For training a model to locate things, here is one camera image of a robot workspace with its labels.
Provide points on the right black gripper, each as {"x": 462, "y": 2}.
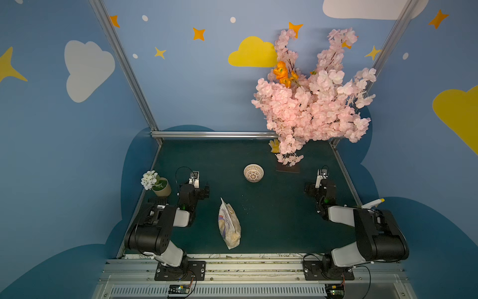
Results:
{"x": 310, "y": 189}

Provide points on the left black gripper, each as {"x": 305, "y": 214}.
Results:
{"x": 203, "y": 190}

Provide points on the clear plastic oats bag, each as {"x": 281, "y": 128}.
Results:
{"x": 229, "y": 225}

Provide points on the white patterned breakfast bowl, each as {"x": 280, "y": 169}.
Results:
{"x": 253, "y": 173}

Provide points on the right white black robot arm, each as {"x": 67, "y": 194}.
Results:
{"x": 378, "y": 236}

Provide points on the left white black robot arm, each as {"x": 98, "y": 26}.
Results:
{"x": 152, "y": 230}

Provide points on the white flower in beige pot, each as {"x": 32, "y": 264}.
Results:
{"x": 151, "y": 180}

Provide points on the green spray bottle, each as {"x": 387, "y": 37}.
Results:
{"x": 372, "y": 204}

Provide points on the yellow work glove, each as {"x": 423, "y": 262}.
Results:
{"x": 275, "y": 146}

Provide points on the pink cherry blossom tree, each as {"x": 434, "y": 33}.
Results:
{"x": 300, "y": 108}

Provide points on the left electronics board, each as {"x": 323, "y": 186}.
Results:
{"x": 178, "y": 290}

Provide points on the electronics board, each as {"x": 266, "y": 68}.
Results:
{"x": 178, "y": 290}
{"x": 334, "y": 291}

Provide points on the right electronics board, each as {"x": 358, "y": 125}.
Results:
{"x": 334, "y": 291}

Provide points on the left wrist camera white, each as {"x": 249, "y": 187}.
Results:
{"x": 194, "y": 179}

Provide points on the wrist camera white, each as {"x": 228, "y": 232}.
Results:
{"x": 321, "y": 175}
{"x": 194, "y": 179}

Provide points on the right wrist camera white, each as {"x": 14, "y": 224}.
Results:
{"x": 321, "y": 175}

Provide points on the brown tree base plate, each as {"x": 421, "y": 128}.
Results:
{"x": 287, "y": 168}

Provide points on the aluminium back rail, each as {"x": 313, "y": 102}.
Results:
{"x": 214, "y": 135}

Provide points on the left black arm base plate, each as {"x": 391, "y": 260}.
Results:
{"x": 185, "y": 272}

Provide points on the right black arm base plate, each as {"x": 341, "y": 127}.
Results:
{"x": 315, "y": 270}

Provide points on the aluminium front rail frame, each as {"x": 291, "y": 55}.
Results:
{"x": 249, "y": 276}

